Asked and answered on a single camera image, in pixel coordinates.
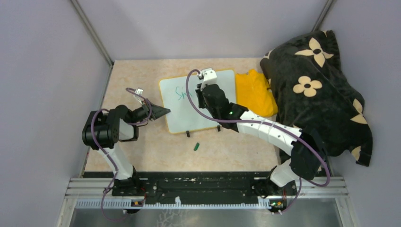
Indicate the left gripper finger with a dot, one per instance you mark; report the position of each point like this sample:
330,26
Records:
156,109
159,114

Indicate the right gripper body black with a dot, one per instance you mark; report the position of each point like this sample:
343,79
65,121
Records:
202,103

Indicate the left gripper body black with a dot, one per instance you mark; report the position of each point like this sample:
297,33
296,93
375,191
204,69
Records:
141,113

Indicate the yellow-framed whiteboard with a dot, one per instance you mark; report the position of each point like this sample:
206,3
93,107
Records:
183,117

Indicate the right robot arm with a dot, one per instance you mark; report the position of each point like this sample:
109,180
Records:
304,147

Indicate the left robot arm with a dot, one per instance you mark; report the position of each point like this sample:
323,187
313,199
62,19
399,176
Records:
105,130

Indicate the yellow folded cloth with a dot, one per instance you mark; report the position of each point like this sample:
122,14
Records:
254,92

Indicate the black floral blanket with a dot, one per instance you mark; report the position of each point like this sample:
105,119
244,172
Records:
311,90

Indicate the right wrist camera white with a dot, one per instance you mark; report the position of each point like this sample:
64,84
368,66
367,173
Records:
208,77

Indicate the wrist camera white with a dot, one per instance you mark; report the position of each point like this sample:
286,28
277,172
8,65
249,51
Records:
138,95
208,77

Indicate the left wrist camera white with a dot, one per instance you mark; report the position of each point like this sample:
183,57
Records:
138,95

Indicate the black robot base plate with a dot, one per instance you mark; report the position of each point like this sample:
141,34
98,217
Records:
210,190

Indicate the aluminium rail frame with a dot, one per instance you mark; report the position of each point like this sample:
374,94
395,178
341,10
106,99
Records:
93,190

